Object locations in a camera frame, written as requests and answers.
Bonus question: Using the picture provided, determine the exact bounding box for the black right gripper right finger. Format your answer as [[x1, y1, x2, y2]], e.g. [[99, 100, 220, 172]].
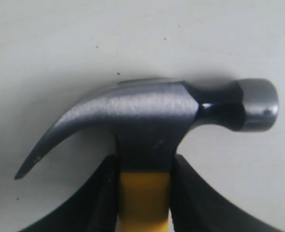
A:
[[170, 155, 278, 232]]

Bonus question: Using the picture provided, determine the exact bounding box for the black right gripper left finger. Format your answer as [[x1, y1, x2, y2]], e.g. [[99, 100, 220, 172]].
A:
[[23, 155, 119, 232]]

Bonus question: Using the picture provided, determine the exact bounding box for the yellow black claw hammer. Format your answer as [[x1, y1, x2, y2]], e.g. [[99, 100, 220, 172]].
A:
[[15, 79, 279, 232]]

